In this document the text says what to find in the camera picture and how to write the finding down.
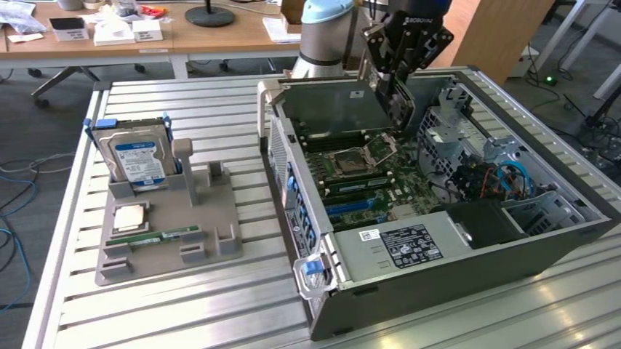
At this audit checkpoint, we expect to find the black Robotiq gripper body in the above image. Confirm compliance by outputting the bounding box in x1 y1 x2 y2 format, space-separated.
385 0 450 73

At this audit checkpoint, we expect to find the Nvidia Quadro graphics card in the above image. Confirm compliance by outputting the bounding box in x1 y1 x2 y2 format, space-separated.
357 47 420 132

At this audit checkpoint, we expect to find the wooden cabinet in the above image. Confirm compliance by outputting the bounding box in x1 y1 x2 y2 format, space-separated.
438 0 557 84

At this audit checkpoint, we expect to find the metal socket cover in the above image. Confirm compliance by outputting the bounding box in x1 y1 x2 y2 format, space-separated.
364 132 404 164

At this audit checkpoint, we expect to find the white floor box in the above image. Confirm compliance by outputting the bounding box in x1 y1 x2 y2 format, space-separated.
513 43 541 79

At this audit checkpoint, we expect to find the perforated metal drive cage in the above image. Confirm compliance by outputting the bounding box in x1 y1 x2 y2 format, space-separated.
417 107 489 182

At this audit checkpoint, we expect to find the CPU socket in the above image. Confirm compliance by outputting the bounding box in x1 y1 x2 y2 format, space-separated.
329 148 372 179

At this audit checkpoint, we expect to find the brown cardboard box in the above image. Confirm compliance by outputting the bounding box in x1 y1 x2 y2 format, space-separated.
279 0 306 36

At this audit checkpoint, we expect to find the stack of papers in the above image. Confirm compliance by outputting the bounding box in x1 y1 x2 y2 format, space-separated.
261 16 304 44

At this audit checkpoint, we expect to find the green motherboard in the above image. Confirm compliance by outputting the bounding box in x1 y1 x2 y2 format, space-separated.
304 130 448 233

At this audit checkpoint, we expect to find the blue expansion slot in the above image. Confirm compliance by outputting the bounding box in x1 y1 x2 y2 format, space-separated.
325 198 381 216

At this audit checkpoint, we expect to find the wooden desk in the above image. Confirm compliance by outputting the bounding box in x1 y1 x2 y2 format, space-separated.
0 0 438 108

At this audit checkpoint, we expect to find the black fan shroud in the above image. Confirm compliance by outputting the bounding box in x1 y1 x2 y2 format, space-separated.
432 201 531 250

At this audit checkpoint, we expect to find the black round lamp base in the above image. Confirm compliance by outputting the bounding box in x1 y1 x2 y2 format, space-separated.
183 0 238 28

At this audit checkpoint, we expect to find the grey power supply unit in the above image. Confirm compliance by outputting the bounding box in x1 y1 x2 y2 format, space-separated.
333 212 474 283

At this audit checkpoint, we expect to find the metal disk bay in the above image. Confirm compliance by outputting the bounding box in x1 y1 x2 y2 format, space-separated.
503 190 588 236

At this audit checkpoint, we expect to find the blue case latch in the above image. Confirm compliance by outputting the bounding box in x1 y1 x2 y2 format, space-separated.
301 254 325 278

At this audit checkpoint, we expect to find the small white box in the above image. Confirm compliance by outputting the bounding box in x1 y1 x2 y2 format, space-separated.
131 20 163 43

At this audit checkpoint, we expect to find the black open PC case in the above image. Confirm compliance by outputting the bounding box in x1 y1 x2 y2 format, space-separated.
255 64 621 342

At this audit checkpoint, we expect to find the grey printed parts rack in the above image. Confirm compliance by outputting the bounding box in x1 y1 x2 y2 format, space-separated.
94 137 243 287

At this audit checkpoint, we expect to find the hard disk in blue caddy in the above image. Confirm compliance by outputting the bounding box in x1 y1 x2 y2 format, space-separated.
83 111 177 190

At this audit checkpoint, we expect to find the white tape holder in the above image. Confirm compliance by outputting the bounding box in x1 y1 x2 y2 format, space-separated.
94 20 137 47

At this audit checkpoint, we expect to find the green RAM stick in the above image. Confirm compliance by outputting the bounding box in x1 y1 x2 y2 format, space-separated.
105 225 201 247

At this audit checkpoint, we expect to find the silver CPU chip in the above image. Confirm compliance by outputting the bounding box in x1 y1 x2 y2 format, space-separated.
111 206 147 233

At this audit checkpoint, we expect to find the white box with black top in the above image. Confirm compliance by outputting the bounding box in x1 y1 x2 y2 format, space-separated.
50 17 91 41

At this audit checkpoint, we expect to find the clear plastic bag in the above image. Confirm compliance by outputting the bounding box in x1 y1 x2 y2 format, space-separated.
0 0 48 33

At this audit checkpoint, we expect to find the red wire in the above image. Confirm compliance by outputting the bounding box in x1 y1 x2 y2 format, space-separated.
480 165 509 199

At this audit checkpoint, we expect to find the white desk frame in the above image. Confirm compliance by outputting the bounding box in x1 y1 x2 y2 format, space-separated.
528 0 621 100

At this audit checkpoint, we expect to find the blue wire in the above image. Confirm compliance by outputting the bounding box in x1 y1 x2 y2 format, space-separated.
495 159 535 199

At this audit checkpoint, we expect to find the white floor cable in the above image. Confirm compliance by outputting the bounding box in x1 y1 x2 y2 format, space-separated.
0 152 74 175

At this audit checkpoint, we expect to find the blue floor cable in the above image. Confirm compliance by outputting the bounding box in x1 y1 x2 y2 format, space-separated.
0 174 38 313

